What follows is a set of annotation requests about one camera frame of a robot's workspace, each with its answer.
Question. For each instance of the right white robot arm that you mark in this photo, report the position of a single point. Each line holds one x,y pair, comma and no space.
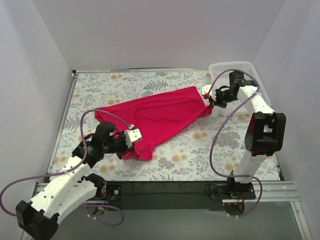
263,138

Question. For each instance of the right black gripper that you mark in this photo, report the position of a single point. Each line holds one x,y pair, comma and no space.
216,99

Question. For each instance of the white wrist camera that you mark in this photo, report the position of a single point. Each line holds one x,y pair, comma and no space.
132,136
207,91

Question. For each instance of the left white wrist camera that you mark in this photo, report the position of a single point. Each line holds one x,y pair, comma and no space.
132,136

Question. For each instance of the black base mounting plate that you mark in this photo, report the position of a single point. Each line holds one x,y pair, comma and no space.
170,195

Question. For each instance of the aluminium frame rail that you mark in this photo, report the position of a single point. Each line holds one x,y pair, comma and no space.
267,191

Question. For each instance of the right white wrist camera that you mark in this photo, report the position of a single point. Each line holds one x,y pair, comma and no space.
207,91

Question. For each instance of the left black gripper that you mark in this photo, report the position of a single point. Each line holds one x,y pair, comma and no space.
125,147

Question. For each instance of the floral patterned table mat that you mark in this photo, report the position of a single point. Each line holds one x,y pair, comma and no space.
206,150

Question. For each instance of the magenta t shirt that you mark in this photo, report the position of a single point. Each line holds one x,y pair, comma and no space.
159,117

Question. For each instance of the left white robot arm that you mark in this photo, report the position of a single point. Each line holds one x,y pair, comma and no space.
41,216

